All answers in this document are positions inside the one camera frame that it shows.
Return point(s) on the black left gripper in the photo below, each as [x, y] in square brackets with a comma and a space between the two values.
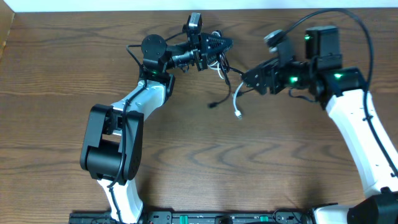
[202, 54]

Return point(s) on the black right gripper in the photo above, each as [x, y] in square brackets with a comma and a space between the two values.
[270, 68]

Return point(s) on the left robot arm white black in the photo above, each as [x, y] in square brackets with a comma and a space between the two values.
[112, 146]

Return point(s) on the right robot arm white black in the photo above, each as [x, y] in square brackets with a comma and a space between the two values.
[342, 93]

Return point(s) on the cardboard panel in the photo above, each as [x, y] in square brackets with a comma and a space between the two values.
[6, 20]

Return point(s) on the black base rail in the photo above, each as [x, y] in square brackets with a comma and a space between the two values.
[279, 216]

